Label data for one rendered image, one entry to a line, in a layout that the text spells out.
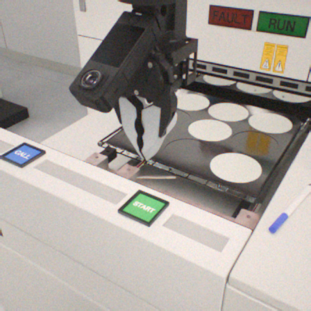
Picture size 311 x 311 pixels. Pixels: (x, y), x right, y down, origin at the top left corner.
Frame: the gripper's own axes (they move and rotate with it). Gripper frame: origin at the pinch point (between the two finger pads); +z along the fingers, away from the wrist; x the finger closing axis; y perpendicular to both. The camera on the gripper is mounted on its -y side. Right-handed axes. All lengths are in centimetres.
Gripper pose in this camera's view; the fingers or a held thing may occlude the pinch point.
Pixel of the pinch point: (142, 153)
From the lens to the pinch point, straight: 47.9
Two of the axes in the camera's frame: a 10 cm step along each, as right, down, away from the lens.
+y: 5.5, -4.7, 6.9
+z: 0.0, 8.3, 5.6
